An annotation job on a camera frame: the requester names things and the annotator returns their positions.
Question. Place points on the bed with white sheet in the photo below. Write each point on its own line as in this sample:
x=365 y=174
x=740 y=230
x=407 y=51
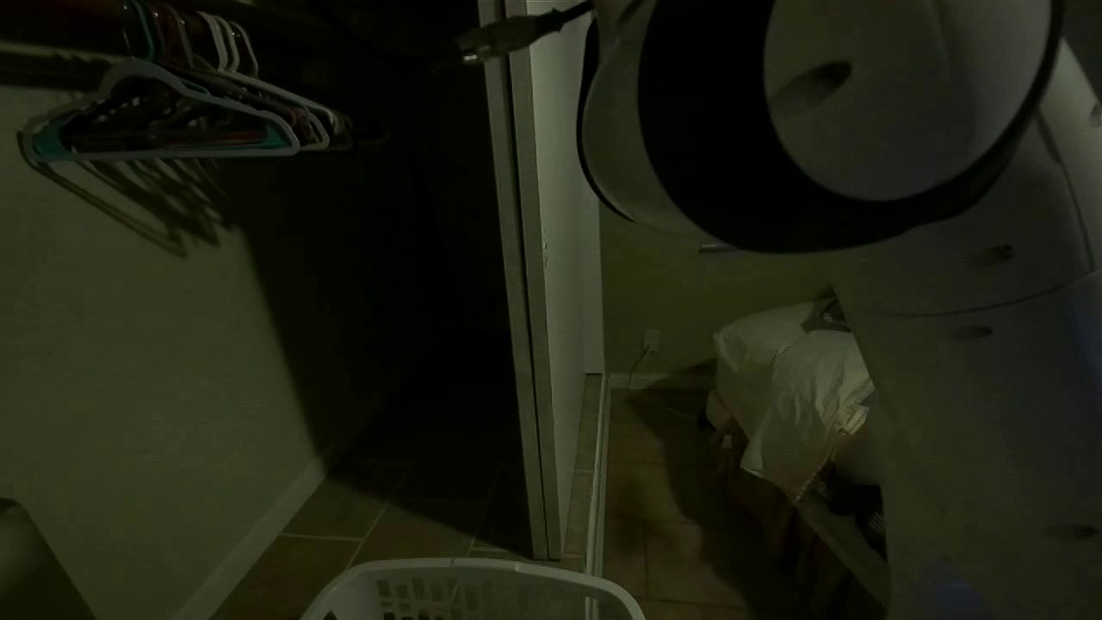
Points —
x=792 y=392

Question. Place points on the closet rod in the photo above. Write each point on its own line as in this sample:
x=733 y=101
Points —
x=45 y=65

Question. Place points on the white laundry basket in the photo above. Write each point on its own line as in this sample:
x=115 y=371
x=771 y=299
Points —
x=470 y=586

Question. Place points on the white door frame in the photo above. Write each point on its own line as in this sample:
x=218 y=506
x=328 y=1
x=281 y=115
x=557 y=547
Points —
x=557 y=289

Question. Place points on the teal clothes hanger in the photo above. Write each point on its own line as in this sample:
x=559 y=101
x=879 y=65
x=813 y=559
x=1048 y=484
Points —
x=174 y=140

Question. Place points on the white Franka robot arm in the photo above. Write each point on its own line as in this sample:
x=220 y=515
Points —
x=918 y=289

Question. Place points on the plaid pillow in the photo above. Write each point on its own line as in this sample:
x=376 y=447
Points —
x=823 y=315

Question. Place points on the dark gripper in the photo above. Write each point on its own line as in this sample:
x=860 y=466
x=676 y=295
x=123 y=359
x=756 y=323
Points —
x=518 y=31

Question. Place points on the wall outlet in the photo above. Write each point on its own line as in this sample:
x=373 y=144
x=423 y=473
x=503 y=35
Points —
x=652 y=339

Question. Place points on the wooden bed frame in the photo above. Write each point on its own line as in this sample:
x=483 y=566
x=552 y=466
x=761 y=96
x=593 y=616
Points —
x=846 y=534

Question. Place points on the white clothes hanger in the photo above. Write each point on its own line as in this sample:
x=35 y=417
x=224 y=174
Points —
x=299 y=115

